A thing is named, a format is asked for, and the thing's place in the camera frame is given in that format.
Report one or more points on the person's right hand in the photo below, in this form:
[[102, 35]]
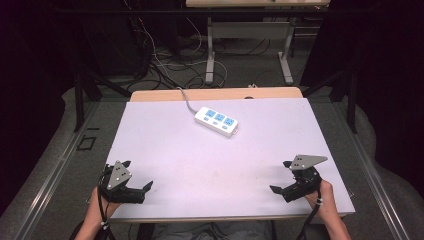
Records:
[[325, 198]]

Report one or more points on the black metal stand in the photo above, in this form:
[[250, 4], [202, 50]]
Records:
[[350, 96], [83, 93]]

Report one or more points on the black horizontal bar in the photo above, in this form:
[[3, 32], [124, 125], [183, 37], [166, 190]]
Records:
[[200, 11]]

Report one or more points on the person's grey trousers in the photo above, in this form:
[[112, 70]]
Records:
[[213, 231]]

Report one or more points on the white power strip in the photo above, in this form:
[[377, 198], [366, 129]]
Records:
[[216, 121]]

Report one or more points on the white table mat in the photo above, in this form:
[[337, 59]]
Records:
[[216, 166]]

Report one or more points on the aluminium floor rail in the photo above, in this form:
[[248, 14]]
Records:
[[370, 173], [50, 180]]

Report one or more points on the white desk with metal legs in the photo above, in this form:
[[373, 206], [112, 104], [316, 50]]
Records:
[[250, 30]]

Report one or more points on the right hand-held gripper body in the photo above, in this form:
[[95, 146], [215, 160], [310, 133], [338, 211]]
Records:
[[305, 180]]

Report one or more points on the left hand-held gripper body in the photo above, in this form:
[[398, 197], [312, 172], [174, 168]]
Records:
[[117, 181]]

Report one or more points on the person's left hand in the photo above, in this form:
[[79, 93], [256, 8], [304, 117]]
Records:
[[100, 206]]

